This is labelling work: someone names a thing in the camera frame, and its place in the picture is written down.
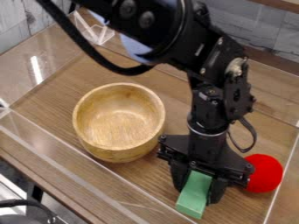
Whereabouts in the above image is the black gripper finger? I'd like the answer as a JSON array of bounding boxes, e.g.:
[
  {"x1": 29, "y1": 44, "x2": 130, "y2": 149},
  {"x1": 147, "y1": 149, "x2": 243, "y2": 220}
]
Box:
[
  {"x1": 171, "y1": 161, "x2": 191, "y2": 192},
  {"x1": 208, "y1": 178, "x2": 228, "y2": 204}
]

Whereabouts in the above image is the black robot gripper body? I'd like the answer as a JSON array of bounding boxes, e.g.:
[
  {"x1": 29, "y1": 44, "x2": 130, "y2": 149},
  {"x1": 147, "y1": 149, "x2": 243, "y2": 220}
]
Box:
[{"x1": 158, "y1": 131, "x2": 255, "y2": 187}]

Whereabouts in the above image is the green rectangular block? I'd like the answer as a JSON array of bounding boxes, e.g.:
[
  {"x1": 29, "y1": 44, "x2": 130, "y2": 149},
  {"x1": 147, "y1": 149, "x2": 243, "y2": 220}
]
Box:
[{"x1": 175, "y1": 171, "x2": 212, "y2": 219}]

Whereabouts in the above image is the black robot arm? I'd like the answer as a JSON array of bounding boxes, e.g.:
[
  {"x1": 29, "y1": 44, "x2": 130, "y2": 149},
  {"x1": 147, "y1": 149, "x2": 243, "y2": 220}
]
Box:
[{"x1": 74, "y1": 0, "x2": 255, "y2": 204}]

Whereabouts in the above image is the brown wooden bowl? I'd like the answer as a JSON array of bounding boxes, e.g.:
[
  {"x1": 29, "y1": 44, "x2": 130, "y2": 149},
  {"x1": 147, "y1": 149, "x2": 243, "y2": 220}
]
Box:
[{"x1": 72, "y1": 82, "x2": 166, "y2": 163}]

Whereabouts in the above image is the red plush ball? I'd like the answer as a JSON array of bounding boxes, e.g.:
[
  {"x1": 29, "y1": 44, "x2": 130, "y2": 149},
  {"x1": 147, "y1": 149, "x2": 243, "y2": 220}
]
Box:
[{"x1": 246, "y1": 154, "x2": 284, "y2": 193}]

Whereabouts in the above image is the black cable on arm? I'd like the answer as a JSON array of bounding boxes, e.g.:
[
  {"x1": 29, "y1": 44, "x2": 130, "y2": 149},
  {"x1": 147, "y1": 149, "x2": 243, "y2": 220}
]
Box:
[{"x1": 227, "y1": 116, "x2": 258, "y2": 154}]

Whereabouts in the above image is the black table leg bracket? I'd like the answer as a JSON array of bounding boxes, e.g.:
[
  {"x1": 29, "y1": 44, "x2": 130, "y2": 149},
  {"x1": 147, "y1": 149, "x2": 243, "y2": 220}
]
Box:
[{"x1": 0, "y1": 182, "x2": 71, "y2": 224}]

